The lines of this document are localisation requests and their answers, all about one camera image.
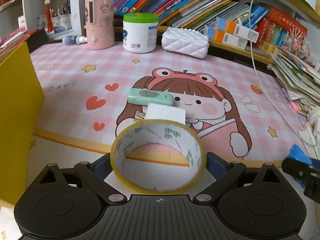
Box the yellow tape roll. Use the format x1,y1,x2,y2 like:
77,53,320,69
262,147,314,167
110,120,206,194

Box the mint green stapler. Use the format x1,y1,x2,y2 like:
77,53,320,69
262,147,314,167
127,88,174,106

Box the pink cartoon table mat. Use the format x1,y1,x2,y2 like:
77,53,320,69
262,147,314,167
27,43,305,181

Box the white charger adapter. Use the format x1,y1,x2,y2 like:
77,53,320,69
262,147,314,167
135,103,186,125

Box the stack of papers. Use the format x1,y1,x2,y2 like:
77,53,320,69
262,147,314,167
271,47,319,115

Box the yellow cardboard box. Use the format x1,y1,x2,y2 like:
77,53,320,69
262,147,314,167
0,43,44,207

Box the white quilted pouch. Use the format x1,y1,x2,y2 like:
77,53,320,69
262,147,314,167
161,27,209,59

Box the small blue white bottle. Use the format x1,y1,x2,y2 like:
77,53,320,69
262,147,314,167
62,35,87,46

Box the orange blue boxes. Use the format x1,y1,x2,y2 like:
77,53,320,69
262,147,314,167
204,17,259,50

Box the white jar green lid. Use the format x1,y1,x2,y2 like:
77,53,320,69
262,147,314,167
123,12,158,54

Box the white pen holder cup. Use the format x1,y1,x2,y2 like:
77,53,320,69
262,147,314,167
60,14,72,29

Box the red plastic bags pile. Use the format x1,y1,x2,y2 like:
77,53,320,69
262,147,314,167
1,28,36,54

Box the pink cylindrical humidifier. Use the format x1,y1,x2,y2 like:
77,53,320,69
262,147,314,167
85,0,115,50

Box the white hanging cable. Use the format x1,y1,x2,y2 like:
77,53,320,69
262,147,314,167
248,0,318,148

